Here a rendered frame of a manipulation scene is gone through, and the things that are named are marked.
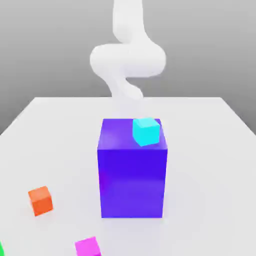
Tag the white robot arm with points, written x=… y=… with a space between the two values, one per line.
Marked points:
x=128 y=60

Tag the small cyan cube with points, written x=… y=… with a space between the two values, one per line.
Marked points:
x=147 y=133

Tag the small orange cube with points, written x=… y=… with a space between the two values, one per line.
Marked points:
x=41 y=201

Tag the small magenta cube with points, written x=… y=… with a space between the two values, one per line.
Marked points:
x=88 y=247

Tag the small green cube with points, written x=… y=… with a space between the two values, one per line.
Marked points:
x=1 y=249

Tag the large purple box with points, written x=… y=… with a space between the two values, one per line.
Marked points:
x=132 y=180

